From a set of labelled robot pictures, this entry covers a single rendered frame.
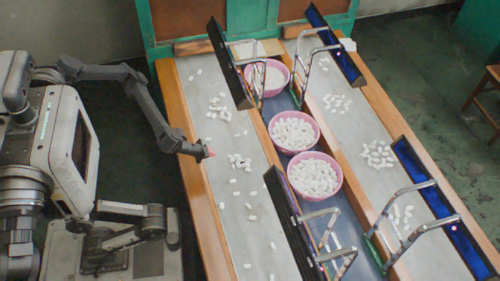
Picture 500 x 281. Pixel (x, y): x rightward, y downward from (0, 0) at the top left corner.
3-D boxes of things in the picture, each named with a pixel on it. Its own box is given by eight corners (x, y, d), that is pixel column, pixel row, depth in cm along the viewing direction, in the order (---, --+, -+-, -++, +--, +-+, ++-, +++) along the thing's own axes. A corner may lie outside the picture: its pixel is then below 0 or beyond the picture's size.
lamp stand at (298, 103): (298, 114, 222) (311, 52, 187) (286, 91, 234) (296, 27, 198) (329, 108, 226) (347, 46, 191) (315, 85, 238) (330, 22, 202)
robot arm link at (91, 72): (117, 75, 186) (129, 59, 183) (136, 95, 185) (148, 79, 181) (42, 74, 144) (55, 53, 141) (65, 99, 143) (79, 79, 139)
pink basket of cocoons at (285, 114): (289, 169, 199) (292, 159, 192) (257, 137, 211) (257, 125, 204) (327, 145, 210) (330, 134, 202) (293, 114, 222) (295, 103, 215)
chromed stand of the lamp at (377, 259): (381, 278, 167) (421, 234, 132) (360, 236, 178) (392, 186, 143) (419, 266, 171) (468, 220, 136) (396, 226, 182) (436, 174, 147)
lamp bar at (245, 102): (236, 112, 173) (237, 100, 167) (204, 28, 208) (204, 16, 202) (254, 108, 174) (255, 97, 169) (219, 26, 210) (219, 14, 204)
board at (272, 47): (233, 62, 233) (233, 61, 232) (226, 47, 242) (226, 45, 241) (285, 53, 240) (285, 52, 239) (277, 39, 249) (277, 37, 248)
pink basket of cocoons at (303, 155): (296, 213, 184) (299, 204, 177) (277, 168, 200) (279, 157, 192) (347, 200, 190) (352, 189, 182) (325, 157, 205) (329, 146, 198)
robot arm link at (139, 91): (121, 87, 181) (135, 70, 177) (132, 91, 186) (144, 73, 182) (159, 154, 161) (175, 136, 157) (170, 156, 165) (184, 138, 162)
